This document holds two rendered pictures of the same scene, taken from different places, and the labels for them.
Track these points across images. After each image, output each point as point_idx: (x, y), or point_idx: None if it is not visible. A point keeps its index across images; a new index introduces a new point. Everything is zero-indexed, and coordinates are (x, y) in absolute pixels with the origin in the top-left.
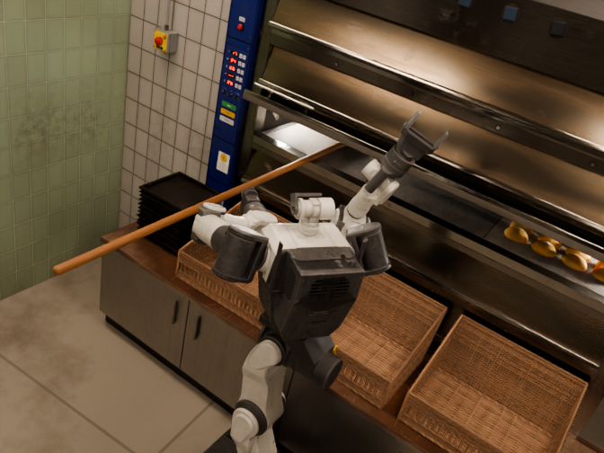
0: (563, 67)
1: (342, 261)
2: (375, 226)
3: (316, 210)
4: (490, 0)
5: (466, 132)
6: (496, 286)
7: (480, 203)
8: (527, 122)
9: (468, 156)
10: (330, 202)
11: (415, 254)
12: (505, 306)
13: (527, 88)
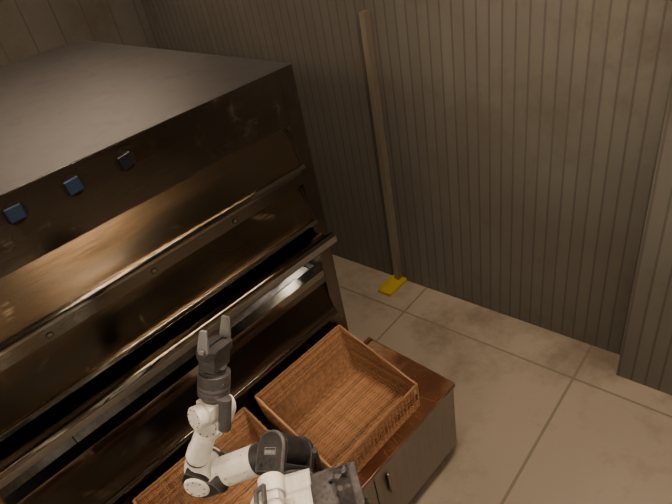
0: (157, 183)
1: (337, 482)
2: (281, 436)
3: (282, 496)
4: (41, 192)
5: (131, 301)
6: (252, 353)
7: (217, 326)
8: (178, 244)
9: (155, 313)
10: (274, 476)
11: (187, 416)
12: (270, 354)
13: (144, 223)
